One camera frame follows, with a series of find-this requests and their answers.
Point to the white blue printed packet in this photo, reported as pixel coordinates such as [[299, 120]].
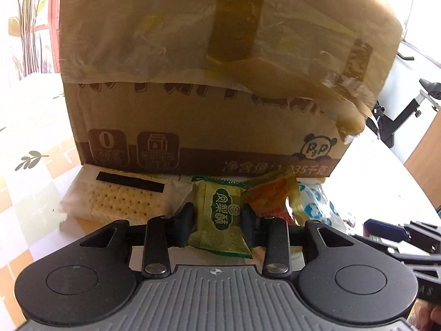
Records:
[[317, 205]]

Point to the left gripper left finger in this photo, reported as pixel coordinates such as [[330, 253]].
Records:
[[162, 233]]

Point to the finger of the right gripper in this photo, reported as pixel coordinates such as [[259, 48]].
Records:
[[408, 259], [424, 236]]

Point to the green pineapple cake packet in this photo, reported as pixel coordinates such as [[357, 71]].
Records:
[[218, 226]]

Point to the white cracker pack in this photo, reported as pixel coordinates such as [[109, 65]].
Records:
[[103, 195]]

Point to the orange yellow candy packet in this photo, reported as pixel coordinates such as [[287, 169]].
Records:
[[276, 194]]

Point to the cardboard box with plastic liner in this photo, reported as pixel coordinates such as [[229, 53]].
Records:
[[223, 87]]

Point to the black exercise bike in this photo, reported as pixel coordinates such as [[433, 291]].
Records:
[[413, 81]]

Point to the red printed wall curtain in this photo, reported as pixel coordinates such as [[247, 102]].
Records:
[[37, 25]]

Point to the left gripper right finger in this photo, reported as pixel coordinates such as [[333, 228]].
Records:
[[271, 233]]

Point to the person's right hand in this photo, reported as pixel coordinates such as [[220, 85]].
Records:
[[425, 316]]

